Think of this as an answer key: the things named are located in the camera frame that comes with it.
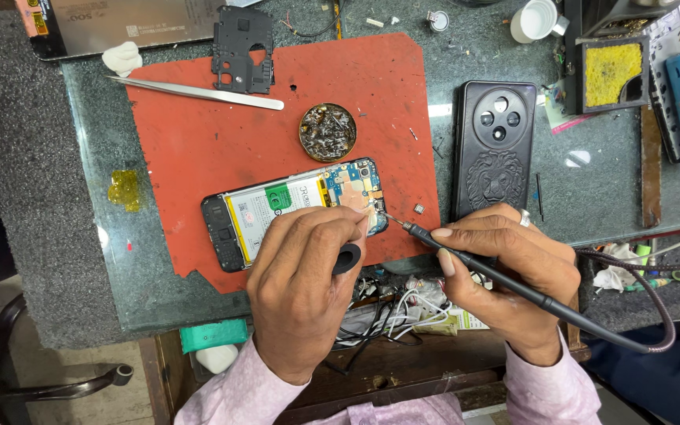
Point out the person's pink shirt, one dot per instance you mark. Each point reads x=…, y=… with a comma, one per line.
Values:
x=387, y=413

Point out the wooden strip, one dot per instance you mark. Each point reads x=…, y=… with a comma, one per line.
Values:
x=650, y=171

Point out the yellow cleaning sponge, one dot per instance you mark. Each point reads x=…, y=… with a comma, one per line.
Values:
x=611, y=74

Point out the phone display panel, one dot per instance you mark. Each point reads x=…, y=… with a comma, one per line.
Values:
x=110, y=23

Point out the black lion phone case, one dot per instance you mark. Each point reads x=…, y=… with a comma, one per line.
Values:
x=493, y=177

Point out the crumpled white tissue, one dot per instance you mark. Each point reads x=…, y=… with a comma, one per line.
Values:
x=614, y=274

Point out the glass table sheet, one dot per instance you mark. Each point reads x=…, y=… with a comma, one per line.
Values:
x=98, y=265

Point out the person's right hand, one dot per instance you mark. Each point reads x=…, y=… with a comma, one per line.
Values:
x=517, y=277

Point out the opened smartphone with battery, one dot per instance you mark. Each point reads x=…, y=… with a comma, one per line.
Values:
x=269, y=206

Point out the person's left hand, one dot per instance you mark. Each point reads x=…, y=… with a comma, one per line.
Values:
x=293, y=295

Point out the wooden drawer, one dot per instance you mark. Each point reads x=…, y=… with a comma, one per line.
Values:
x=434, y=360

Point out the white cup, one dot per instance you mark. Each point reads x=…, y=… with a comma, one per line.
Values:
x=532, y=20

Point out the round tin of flux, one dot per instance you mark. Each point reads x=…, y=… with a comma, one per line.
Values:
x=327, y=133

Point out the person's blue trouser leg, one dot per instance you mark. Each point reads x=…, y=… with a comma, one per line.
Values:
x=670, y=383

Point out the yellow tape piece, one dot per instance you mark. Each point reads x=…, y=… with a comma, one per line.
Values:
x=124, y=190

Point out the green packet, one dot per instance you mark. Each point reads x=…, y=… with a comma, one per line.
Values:
x=213, y=335

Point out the black round-ended tool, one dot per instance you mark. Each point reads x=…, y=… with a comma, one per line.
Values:
x=346, y=258

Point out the black plastic phone frame cover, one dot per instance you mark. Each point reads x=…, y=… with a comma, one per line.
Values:
x=225, y=53

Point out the small round white cap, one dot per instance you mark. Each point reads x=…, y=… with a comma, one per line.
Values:
x=438, y=20

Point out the metal tweezers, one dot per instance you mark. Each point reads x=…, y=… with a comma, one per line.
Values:
x=210, y=94

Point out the thin black pin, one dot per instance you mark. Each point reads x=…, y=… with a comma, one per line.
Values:
x=540, y=198

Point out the small white plastic piece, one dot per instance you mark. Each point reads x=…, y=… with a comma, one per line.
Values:
x=375, y=22

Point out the pink-edged paper slip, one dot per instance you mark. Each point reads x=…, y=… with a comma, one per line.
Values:
x=558, y=118

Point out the black soldering sponge holder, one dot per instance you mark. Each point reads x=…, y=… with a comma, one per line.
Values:
x=579, y=77

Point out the dark metal chair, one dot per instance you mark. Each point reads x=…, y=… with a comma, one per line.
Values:
x=51, y=389

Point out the black soldering iron pen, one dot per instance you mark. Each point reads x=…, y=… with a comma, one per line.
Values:
x=576, y=319

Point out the white cloth wad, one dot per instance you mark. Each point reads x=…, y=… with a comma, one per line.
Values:
x=121, y=59

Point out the red silicone work mat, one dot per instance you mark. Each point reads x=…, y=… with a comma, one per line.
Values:
x=228, y=147

